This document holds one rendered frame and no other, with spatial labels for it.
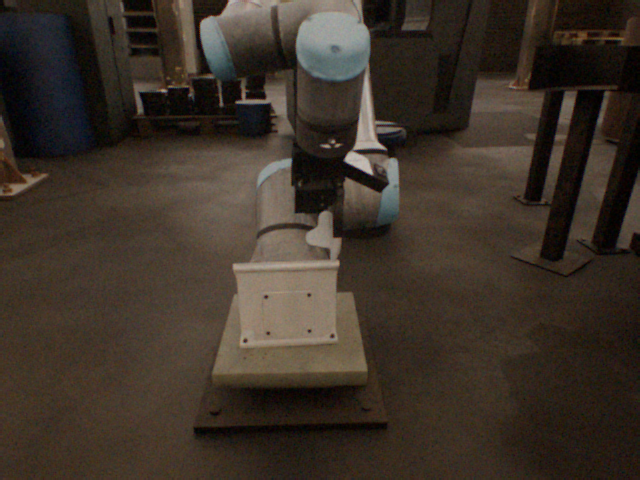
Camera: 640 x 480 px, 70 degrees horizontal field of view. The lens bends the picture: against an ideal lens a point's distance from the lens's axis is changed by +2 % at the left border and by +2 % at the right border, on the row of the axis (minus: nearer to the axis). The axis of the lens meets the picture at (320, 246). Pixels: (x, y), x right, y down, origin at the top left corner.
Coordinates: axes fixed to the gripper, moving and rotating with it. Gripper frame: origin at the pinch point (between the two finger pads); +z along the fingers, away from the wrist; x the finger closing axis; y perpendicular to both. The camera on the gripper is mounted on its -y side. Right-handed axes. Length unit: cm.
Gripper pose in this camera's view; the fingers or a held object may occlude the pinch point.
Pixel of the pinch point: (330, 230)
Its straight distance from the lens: 83.8
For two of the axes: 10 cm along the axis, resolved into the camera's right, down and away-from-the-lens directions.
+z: -0.5, 6.5, 7.6
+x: 1.3, 7.6, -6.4
